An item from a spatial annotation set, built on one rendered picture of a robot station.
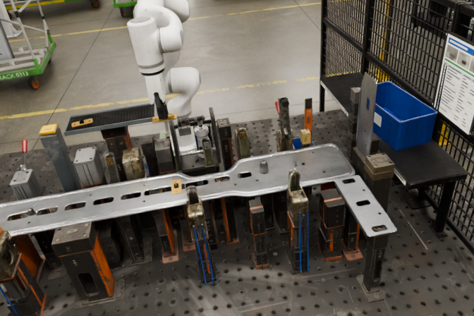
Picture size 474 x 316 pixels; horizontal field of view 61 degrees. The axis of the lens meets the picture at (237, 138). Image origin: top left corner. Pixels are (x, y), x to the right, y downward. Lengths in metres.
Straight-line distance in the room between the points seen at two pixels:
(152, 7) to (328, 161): 0.85
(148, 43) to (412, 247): 1.23
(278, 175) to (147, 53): 0.66
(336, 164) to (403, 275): 0.46
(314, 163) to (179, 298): 0.71
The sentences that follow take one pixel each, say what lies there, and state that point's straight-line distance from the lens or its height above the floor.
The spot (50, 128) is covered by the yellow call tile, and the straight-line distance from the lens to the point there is 1.84.
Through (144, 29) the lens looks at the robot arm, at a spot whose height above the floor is 1.61.
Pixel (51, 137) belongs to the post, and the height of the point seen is 1.13.
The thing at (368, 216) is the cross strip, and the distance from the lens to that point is 1.40.
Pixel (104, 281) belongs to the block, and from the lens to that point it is 1.60.
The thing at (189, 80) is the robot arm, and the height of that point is 1.18.
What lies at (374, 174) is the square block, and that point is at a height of 1.03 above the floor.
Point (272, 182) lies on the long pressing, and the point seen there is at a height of 1.00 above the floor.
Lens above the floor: 1.97
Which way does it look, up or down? 33 degrees down
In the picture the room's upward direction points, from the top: 6 degrees counter-clockwise
